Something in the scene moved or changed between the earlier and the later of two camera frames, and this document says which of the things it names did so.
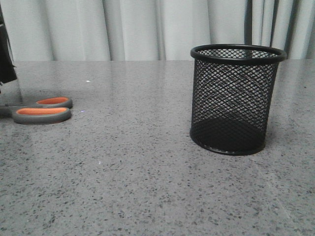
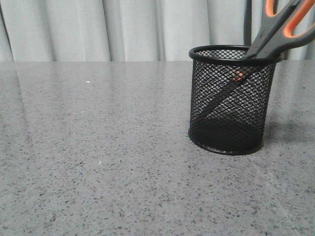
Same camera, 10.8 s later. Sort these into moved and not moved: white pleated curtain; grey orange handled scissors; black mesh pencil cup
Moved: grey orange handled scissors
Not moved: black mesh pencil cup; white pleated curtain
